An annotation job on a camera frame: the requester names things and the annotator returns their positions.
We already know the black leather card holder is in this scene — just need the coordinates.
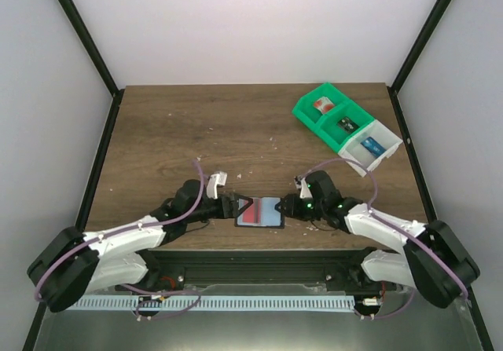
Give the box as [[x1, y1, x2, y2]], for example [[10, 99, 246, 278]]
[[234, 197, 285, 229]]

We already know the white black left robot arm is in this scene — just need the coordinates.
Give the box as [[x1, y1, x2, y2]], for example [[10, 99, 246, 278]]
[[27, 180, 253, 313]]

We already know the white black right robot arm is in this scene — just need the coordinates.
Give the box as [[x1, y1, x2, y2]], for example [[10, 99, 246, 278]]
[[275, 170, 480, 309]]

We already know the dark green card in bin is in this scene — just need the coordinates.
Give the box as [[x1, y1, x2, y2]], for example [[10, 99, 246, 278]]
[[337, 117, 359, 133]]

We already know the blue card in bin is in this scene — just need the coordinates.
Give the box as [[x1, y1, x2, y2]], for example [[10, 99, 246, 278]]
[[361, 137, 386, 158]]

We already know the red white card in bin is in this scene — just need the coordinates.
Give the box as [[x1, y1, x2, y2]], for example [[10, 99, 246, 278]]
[[313, 97, 335, 115]]

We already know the green plastic bin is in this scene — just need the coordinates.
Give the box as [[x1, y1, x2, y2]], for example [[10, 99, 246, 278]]
[[292, 82, 350, 131], [315, 101, 375, 153]]

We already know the white plastic bin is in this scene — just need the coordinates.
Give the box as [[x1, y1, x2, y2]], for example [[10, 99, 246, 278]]
[[338, 120, 402, 177]]

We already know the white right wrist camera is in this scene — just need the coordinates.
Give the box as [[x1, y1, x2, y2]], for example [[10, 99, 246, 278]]
[[294, 176, 312, 199]]

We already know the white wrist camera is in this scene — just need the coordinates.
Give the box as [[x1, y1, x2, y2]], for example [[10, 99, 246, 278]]
[[206, 171, 227, 199], [294, 176, 312, 199]]

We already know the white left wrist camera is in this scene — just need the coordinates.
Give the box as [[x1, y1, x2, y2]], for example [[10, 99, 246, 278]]
[[206, 171, 227, 199]]

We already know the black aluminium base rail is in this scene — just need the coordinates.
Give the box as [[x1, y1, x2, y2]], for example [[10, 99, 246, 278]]
[[138, 247, 386, 293]]

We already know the white slotted cable duct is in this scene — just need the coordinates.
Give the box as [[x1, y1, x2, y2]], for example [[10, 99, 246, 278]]
[[70, 295, 354, 313]]

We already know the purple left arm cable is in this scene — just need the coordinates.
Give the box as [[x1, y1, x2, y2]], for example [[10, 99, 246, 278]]
[[34, 160, 207, 320]]

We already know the black frame post right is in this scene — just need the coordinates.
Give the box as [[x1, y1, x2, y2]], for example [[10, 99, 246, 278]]
[[391, 0, 468, 93]]

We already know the black frame post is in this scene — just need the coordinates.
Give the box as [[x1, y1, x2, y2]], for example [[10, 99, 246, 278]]
[[391, 0, 468, 93], [42, 0, 120, 97]]

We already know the black frame post left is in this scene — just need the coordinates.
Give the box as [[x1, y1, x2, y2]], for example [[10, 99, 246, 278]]
[[42, 0, 120, 97]]

